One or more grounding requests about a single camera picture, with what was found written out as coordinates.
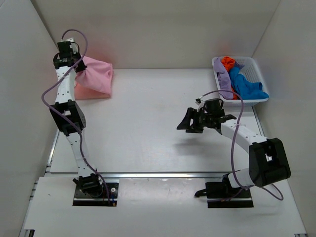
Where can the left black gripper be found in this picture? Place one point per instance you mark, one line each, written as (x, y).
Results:
(82, 67)

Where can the orange t shirt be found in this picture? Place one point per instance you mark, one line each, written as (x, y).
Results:
(229, 63)

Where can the white plastic laundry basket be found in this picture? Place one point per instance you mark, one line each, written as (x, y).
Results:
(251, 72)

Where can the blue t shirt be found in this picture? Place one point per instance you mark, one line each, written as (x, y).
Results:
(247, 90)

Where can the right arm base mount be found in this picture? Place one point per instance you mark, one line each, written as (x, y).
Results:
(223, 195)

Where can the folded salmon t shirt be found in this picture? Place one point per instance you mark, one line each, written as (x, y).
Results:
(83, 93)

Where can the lavender t shirt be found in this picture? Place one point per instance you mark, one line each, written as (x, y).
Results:
(223, 79)

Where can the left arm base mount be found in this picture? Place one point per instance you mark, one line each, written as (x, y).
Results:
(91, 191)

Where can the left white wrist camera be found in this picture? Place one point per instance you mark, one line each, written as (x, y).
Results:
(73, 45)

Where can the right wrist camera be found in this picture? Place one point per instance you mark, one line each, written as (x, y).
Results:
(200, 103)

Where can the pink t shirt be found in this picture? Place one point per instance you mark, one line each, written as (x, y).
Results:
(97, 76)

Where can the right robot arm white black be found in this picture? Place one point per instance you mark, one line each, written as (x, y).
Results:
(267, 160)

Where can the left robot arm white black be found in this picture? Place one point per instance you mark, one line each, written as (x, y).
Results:
(69, 118)

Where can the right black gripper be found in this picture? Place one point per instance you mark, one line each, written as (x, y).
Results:
(190, 114)

